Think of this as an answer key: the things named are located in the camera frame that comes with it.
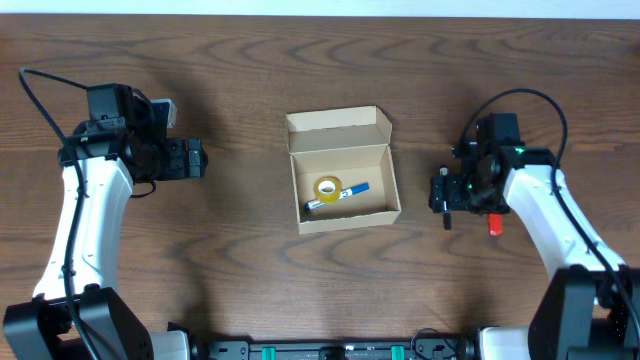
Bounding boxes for orange utility knife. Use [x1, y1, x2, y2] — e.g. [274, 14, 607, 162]
[487, 214, 503, 237]

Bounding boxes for black white marker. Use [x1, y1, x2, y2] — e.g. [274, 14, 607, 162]
[439, 166, 452, 231]

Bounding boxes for blue marker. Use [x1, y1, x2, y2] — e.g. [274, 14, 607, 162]
[305, 183, 369, 212]

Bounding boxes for yellow tape roll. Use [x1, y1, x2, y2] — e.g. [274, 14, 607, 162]
[313, 176, 342, 204]

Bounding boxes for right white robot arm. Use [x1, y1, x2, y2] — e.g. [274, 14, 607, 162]
[429, 113, 639, 359]

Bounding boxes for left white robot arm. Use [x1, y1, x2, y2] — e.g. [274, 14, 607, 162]
[3, 84, 207, 359]

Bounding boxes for open cardboard box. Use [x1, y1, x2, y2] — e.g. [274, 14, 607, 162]
[286, 105, 402, 235]

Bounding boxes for black mounting rail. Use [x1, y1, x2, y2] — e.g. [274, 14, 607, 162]
[206, 333, 481, 360]

